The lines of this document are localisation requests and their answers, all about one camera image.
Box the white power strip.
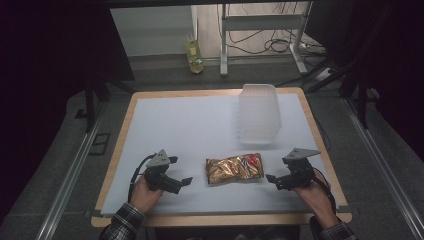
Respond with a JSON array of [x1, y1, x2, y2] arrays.
[[314, 67, 335, 83]]

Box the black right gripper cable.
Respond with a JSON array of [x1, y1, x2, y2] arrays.
[[312, 167, 338, 214]]

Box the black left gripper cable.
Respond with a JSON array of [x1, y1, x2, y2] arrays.
[[127, 153, 157, 203]]

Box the yellow green bottle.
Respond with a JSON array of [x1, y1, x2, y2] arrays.
[[184, 32, 205, 75]]

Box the black floor cables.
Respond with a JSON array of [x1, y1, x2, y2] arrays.
[[216, 2, 329, 58]]

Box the person's right hand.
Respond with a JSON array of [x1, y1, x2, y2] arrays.
[[292, 178, 340, 230]]

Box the silver floor rail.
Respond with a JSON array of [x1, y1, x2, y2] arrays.
[[34, 109, 105, 240], [343, 98, 424, 240]]

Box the golden crinkled snack packet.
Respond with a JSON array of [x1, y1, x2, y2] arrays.
[[204, 152, 265, 187]]

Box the person's left hand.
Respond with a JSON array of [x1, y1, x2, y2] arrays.
[[128, 175, 165, 214]]

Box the black metal stand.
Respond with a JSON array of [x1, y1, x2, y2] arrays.
[[82, 74, 134, 134], [339, 71, 381, 130]]

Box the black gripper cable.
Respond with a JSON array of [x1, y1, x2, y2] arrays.
[[127, 153, 157, 203], [312, 167, 338, 214]]

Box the white metal desk frame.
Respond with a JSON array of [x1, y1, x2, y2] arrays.
[[219, 2, 314, 78]]

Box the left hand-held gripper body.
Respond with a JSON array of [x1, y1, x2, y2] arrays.
[[143, 149, 183, 195]]

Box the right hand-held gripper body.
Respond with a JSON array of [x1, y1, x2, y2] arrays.
[[275, 147, 322, 192]]

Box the clear plastic container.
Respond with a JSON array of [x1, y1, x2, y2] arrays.
[[236, 83, 283, 145]]

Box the white table mat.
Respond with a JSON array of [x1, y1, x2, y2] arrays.
[[99, 92, 342, 216]]

